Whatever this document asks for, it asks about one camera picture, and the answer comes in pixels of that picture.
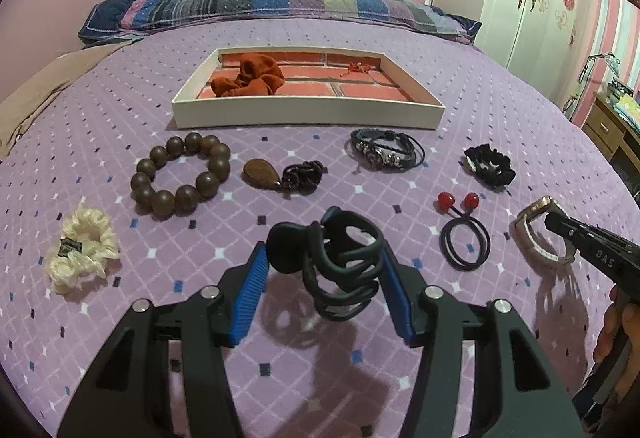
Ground black fabric scrunchie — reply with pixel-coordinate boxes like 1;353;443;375
462;144;517;189

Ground wooden desk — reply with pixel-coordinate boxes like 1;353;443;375
582;92;640;165

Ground white tray with brick lining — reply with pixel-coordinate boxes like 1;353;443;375
171;46;446;129

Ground person's right hand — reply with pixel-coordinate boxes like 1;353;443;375
591;285;626;369

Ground brown wooden bead bracelet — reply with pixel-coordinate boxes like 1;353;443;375
130;132;232;220

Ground cream satin scrunchie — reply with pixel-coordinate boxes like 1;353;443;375
42;204;122;295

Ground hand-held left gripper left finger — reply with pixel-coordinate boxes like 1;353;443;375
56;242;271;438

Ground patchwork striped pillow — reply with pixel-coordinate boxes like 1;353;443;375
77;0;483;47

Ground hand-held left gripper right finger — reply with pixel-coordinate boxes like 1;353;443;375
377;240;586;438

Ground brown teardrop pendant with cord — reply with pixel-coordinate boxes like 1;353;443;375
242;158;326;194

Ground purple diamond pattern bedspread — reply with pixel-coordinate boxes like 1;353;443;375
0;18;640;438

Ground black leather cord bracelet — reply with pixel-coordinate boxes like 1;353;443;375
346;128;427;173

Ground black hair claw clip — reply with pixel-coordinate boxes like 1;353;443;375
265;206;386;323

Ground white wardrobe with red decals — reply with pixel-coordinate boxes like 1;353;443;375
432;0;597;107

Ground pink cushion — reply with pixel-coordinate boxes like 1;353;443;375
0;0;135;104

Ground beige blanket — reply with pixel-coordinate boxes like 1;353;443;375
0;42;132;159

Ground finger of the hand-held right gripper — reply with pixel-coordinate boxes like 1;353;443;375
544;212;597;253

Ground gold watch with white strap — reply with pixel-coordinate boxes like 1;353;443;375
514;196;579;267

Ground red string bracelet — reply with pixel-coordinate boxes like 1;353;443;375
340;61;374;79

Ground black hair tie red balls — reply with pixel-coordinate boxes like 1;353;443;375
436;190;492;271

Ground orange fabric scrunchie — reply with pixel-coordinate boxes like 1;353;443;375
210;52;286;98

